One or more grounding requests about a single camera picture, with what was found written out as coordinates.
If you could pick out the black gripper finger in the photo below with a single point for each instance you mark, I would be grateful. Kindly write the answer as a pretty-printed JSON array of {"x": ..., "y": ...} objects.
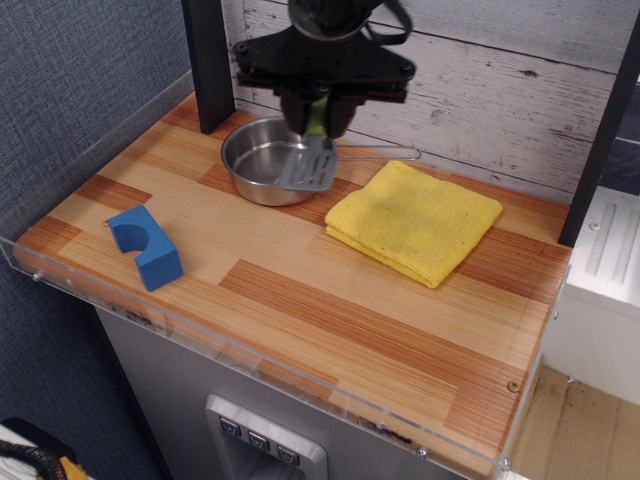
[
  {"x": 296, "y": 109},
  {"x": 339, "y": 113}
]

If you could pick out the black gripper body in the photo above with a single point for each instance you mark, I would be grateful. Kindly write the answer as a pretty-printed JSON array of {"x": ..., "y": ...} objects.
[{"x": 309, "y": 62}]

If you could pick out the green handled grey spatula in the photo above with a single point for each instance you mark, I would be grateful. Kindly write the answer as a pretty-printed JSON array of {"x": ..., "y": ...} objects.
[{"x": 312, "y": 168}]

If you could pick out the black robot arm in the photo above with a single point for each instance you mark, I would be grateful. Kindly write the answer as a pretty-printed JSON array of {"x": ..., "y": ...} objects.
[{"x": 336, "y": 14}]

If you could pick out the yellow object at corner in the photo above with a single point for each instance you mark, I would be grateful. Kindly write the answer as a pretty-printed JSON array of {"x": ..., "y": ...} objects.
[{"x": 73, "y": 471}]

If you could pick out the folded yellow cloth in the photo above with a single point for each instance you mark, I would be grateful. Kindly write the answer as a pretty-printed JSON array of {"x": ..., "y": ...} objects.
[{"x": 416, "y": 224}]

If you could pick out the blue wooden arch block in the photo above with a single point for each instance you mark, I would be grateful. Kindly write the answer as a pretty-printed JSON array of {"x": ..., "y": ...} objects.
[{"x": 158, "y": 261}]

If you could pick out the clear acrylic table guard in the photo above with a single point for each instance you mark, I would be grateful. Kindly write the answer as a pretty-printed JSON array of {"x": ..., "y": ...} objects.
[{"x": 265, "y": 289}]

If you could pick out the grey toy fridge cabinet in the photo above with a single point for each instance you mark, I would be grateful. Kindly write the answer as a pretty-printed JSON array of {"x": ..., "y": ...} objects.
[{"x": 171, "y": 383}]

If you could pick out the silver ice dispenser panel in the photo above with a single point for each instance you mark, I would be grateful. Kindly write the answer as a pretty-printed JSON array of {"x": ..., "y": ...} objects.
[{"x": 251, "y": 446}]

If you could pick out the white toy sink unit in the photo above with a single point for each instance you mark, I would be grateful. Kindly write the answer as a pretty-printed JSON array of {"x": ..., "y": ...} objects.
[{"x": 593, "y": 334}]

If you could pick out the steel pan with wire handle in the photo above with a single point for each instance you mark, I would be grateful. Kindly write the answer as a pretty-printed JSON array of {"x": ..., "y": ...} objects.
[{"x": 255, "y": 153}]

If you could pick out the black left upright post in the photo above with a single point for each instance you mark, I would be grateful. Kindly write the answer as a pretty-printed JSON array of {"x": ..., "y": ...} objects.
[{"x": 209, "y": 58}]

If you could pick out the black upright post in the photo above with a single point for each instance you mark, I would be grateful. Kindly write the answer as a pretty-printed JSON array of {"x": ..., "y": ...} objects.
[
  {"x": 209, "y": 58},
  {"x": 611, "y": 120}
]

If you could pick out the black right upright post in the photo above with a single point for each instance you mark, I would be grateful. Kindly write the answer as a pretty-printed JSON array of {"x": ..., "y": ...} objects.
[{"x": 611, "y": 120}]

